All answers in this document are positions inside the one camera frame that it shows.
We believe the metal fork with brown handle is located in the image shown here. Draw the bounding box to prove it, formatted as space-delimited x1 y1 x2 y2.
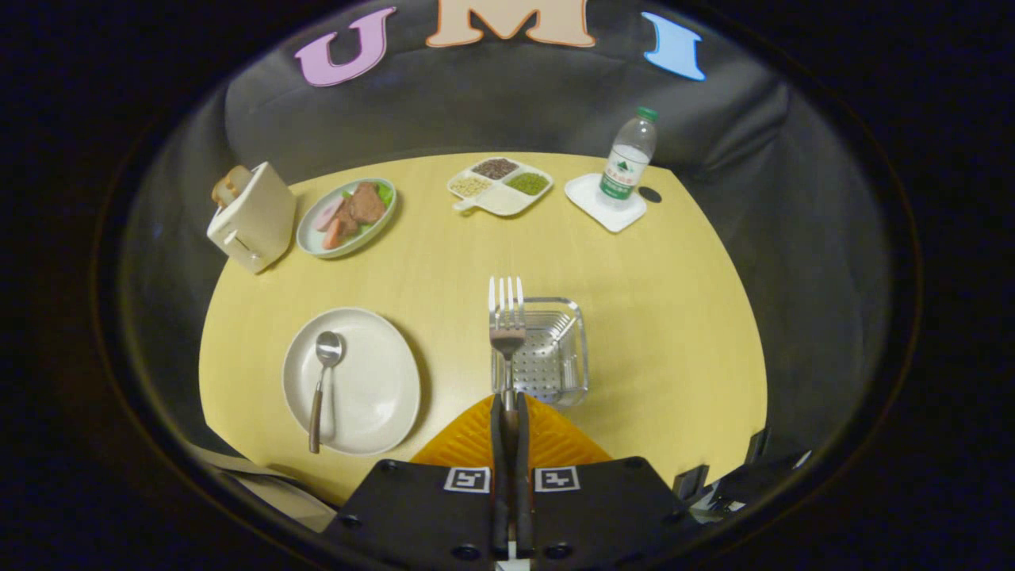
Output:
488 276 527 548

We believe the white square coaster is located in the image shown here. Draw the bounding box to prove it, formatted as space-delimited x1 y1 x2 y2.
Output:
564 173 648 234

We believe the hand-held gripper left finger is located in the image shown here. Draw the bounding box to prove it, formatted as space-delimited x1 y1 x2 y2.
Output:
321 394 510 568

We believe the black chair frame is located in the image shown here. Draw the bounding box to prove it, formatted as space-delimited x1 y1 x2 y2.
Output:
672 428 814 524

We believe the brown meat piece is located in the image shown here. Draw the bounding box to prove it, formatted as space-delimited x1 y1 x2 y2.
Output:
346 182 387 225

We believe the cream toaster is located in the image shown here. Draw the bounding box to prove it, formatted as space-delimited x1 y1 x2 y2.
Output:
206 162 297 275

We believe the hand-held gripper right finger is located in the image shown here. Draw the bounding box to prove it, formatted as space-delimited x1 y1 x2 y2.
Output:
514 394 699 568

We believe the beige chair seat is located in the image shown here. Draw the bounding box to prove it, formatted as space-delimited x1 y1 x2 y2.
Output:
186 440 338 534

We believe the pale green food plate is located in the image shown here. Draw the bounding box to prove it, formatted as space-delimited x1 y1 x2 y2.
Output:
296 177 398 259

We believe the clear plastic drain basket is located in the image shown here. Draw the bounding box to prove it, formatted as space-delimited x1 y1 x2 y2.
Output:
492 297 589 408

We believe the metal spoon with brown handle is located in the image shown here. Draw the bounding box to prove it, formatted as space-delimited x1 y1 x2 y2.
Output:
308 331 345 454

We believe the cream round plate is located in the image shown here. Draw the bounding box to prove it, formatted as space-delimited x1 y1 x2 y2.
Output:
282 307 421 457

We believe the clear water bottle green cap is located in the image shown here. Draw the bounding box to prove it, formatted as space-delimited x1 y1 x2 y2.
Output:
598 106 660 209

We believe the white divided grain dish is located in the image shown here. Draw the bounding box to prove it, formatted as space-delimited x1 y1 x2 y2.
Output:
446 156 554 217

